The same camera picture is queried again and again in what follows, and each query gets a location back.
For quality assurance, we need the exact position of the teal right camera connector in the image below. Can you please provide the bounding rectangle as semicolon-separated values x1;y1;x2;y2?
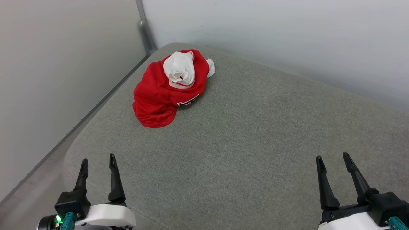
385;216;409;230

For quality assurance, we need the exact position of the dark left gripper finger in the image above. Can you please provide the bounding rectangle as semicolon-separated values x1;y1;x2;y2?
74;158;89;192
108;153;126;204

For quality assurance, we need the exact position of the grey wall base rail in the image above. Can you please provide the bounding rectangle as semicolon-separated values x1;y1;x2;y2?
0;55;149;205

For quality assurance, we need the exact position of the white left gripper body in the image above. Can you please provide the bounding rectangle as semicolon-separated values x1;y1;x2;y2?
74;203;137;230

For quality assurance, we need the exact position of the teal camera connector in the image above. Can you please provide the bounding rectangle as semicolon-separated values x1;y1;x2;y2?
385;216;409;230
60;212;77;230

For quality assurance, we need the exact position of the teal left camera connector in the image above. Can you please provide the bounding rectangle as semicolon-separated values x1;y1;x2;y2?
60;212;77;230

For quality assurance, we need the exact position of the red and white jersey garment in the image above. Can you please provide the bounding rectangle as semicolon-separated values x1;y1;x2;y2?
132;49;215;128

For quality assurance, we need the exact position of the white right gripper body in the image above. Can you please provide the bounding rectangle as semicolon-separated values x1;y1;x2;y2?
318;204;391;230

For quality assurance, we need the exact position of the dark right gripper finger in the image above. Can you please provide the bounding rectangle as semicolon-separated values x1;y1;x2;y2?
316;155;340;211
343;152;371;205

